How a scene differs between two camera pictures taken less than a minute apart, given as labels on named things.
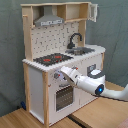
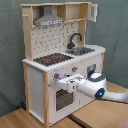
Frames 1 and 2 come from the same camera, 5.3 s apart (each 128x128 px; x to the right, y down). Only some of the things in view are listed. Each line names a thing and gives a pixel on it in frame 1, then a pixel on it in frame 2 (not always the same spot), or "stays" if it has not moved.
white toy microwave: x=93 y=10 stays
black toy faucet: x=70 y=45 stays
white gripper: x=73 y=74 -> x=71 y=83
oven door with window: x=63 y=101 stays
